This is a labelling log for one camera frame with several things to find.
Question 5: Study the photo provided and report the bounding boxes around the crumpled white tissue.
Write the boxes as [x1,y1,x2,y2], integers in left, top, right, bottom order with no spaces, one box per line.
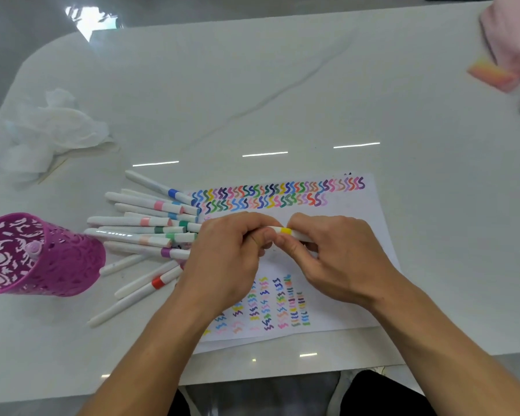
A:
[2,87,120,174]

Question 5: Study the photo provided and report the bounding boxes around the black trousers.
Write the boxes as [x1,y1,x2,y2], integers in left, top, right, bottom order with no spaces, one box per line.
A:
[166,370,439,416]

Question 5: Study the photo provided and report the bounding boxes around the person's left forearm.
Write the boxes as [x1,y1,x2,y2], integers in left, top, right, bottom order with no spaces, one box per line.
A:
[76,289,217,416]

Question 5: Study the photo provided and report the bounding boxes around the person's left hand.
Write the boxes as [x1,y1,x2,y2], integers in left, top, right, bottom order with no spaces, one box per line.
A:
[175,211,283,319]

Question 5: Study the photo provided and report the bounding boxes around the lilac banded white marker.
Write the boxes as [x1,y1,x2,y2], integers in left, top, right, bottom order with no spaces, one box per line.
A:
[23,239,45,261]

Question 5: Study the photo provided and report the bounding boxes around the person's right white shoe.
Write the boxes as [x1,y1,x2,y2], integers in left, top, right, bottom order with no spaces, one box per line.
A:
[337,370,356,412]

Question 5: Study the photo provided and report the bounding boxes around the bunch of white markers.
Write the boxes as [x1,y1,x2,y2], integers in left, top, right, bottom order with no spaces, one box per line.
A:
[83,170,202,329]

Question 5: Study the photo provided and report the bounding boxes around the pink pencil case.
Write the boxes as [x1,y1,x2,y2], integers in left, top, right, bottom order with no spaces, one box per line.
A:
[478,0,520,81]

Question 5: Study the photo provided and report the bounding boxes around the pink perforated pen holder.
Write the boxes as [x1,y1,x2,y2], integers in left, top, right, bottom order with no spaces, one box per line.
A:
[0,213,107,296]

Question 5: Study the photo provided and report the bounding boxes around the person's right forearm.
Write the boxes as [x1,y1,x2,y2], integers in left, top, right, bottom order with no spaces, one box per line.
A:
[366,272,520,416]

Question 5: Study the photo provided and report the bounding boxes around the yellow banded white marker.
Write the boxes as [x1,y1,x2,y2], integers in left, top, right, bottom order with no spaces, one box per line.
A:
[270,225,318,244]

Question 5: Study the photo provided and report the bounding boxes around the pink yellow eraser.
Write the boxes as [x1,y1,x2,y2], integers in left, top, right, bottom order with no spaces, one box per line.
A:
[467,58,519,92]

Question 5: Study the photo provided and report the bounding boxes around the person's right hand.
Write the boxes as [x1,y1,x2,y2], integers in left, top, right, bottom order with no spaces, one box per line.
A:
[272,213,402,310]

